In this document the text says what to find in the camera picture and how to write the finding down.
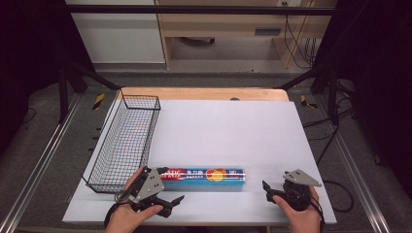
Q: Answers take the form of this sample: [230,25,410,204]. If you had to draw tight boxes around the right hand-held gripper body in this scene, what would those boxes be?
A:
[281,168,323,212]

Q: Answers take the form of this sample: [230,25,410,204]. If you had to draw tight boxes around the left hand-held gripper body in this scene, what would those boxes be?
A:
[121,165,166,214]

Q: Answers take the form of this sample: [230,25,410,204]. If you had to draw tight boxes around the long blue red film box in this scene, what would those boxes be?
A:
[155,166,247,193]

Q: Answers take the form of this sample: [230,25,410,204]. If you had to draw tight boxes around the black wire basket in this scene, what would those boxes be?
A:
[81,88,162,195]

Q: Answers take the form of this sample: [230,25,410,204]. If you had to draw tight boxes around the person's right hand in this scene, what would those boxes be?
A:
[271,185,323,233]

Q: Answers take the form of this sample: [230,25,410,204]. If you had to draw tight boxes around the person's left hand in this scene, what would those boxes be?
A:
[104,166,164,233]

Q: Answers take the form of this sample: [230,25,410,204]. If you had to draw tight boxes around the white table mat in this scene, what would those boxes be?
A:
[61,99,338,226]

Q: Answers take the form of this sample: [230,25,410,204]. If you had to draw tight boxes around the wooden table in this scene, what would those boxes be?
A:
[114,85,291,102]

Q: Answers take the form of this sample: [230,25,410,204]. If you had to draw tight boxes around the yellow black floor tape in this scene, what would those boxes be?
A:
[298,93,320,111]
[91,92,107,112]

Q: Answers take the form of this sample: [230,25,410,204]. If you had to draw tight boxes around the black metal stand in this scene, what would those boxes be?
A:
[57,60,122,124]
[277,61,342,126]

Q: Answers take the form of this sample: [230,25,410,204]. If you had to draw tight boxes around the dark curtain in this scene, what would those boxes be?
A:
[0,0,96,156]
[312,0,412,192]

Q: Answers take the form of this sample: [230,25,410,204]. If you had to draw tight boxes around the white cabinet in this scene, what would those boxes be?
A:
[63,0,167,65]

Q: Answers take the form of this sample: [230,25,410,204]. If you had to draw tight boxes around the light wooden desk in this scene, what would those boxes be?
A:
[154,0,338,70]

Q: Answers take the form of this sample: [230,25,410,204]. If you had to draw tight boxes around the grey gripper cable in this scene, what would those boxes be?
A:
[114,189,131,204]

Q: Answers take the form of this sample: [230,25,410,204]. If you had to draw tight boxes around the black wrist strap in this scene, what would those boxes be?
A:
[309,193,326,233]
[103,201,121,228]

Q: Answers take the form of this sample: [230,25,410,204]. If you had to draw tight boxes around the black floor cable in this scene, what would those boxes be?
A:
[301,96,356,214]

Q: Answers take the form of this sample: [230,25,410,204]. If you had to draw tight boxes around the aluminium floor rail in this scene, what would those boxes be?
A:
[0,92,83,233]
[314,94,394,233]

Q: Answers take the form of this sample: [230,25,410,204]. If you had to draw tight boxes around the black hanging cables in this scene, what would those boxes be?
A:
[283,1,318,70]

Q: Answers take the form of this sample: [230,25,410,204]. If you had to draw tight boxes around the black horizontal frame bar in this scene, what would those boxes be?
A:
[65,4,336,17]

